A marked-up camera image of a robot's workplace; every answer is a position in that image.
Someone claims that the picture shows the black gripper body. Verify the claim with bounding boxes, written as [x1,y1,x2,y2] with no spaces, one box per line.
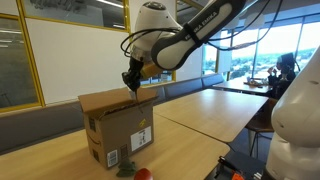
[128,57,145,81]

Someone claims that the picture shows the green leafy vegetable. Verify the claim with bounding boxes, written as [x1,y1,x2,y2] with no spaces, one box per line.
[115,158,154,180]

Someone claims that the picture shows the brown cardboard shipping box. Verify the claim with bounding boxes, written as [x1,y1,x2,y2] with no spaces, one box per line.
[77,86,159,171]

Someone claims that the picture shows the yellow framed window with doors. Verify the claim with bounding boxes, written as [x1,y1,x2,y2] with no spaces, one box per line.
[139,68,178,88]

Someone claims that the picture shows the wide yellow framed transom window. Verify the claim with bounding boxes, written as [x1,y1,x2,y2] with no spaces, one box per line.
[14,0,131,33]

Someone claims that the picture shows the grey upholstered bench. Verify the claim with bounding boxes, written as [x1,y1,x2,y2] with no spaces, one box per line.
[0,73,226,156]

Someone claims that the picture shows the yellow framed glass window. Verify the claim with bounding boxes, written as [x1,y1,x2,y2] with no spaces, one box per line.
[0,13,46,114]

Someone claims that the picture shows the black equipment stand with orange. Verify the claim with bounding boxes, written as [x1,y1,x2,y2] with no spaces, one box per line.
[204,154,268,180]

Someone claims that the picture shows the brown wooden chair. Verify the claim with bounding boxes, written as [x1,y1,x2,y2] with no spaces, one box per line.
[244,98,278,158]

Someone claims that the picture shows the large exterior glass window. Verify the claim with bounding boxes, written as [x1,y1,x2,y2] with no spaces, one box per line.
[203,13,320,81]

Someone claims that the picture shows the seated person dark clothes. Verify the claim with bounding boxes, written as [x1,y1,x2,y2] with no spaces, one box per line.
[266,52,301,101]

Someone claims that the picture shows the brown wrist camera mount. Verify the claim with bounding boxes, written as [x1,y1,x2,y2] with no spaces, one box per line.
[139,62,165,80]

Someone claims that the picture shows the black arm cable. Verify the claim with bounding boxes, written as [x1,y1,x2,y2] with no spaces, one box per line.
[120,0,284,58]

